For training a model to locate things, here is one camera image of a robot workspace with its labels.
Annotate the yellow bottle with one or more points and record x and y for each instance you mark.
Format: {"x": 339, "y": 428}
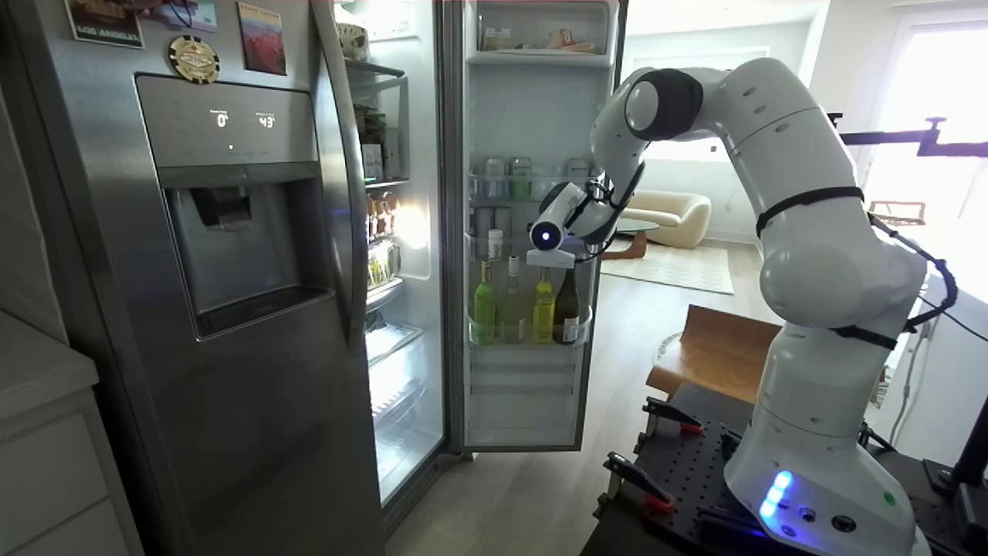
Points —
{"x": 546, "y": 313}

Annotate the white kitchen base cabinet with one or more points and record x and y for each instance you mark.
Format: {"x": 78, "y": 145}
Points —
{"x": 51, "y": 474}

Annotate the dark wine bottle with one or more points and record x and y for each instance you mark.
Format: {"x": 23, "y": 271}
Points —
{"x": 569, "y": 313}

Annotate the red picture magnet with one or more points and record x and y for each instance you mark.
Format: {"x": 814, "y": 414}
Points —
{"x": 262, "y": 38}

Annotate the clear pale bottle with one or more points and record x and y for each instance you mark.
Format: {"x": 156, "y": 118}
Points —
{"x": 513, "y": 311}

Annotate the white box unit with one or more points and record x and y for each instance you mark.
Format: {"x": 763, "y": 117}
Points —
{"x": 953, "y": 390}

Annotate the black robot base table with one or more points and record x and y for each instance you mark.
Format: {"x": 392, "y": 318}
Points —
{"x": 680, "y": 474}

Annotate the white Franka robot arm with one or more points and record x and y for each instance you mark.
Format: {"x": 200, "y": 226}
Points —
{"x": 814, "y": 257}

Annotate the small white bottle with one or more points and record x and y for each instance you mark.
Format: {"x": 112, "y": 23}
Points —
{"x": 494, "y": 244}

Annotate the open refrigerator door with bins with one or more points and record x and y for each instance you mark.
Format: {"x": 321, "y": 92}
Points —
{"x": 526, "y": 396}

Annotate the green bottle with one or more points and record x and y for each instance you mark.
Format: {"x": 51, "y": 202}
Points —
{"x": 483, "y": 311}

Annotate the pale floor rug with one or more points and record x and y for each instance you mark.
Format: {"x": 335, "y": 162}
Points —
{"x": 680, "y": 271}

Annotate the round gold magnet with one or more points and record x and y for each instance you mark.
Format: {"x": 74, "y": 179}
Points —
{"x": 195, "y": 60}

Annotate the dark jar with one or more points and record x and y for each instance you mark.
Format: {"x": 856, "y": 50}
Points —
{"x": 372, "y": 150}

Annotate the orange jars pack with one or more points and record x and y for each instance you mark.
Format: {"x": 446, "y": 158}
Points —
{"x": 380, "y": 216}

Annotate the wooden board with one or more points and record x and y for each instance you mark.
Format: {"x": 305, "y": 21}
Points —
{"x": 721, "y": 355}

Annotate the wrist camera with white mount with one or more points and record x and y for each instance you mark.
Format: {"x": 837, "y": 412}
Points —
{"x": 551, "y": 257}

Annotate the beige sofa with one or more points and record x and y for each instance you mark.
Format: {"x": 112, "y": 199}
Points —
{"x": 675, "y": 216}

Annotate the stainless refrigerator door with dispenser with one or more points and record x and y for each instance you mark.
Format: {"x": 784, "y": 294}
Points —
{"x": 259, "y": 412}

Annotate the photo magnet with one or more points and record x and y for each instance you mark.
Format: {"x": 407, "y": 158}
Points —
{"x": 104, "y": 21}

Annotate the black monitor stand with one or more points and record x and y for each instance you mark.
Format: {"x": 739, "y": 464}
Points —
{"x": 974, "y": 451}

